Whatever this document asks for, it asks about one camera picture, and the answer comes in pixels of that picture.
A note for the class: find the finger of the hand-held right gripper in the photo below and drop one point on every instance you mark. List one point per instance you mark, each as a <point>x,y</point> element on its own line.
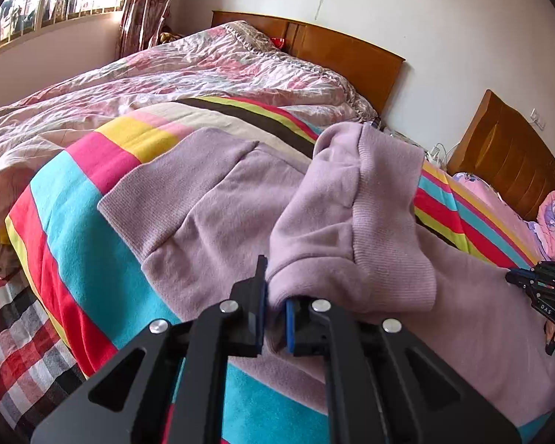
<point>520,277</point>

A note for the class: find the white wall socket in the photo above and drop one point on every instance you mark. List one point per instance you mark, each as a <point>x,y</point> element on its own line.
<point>538,119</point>

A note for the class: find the white power strip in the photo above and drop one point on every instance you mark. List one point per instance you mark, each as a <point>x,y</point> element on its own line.
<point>434,155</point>

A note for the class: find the red plaid sheet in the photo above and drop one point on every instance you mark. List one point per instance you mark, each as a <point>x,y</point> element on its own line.
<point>18,347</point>

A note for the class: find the right wooden headboard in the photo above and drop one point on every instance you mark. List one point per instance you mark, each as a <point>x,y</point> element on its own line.
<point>504,157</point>

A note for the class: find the colourful striped blanket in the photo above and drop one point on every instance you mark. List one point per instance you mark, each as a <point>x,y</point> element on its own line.
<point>69,240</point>

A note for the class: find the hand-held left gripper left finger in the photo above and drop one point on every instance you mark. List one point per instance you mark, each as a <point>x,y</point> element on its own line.
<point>259,314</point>

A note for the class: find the pink floral curtain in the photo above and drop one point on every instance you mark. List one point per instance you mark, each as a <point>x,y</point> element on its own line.
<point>150,4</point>

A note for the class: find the small red item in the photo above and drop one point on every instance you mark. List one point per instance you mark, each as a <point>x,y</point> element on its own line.
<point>281,42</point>

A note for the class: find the plain wooden headboard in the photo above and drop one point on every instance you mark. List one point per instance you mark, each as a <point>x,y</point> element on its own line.
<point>342,55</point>

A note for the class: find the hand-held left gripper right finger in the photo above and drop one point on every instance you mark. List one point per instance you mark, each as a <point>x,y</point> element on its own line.
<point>290,328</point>

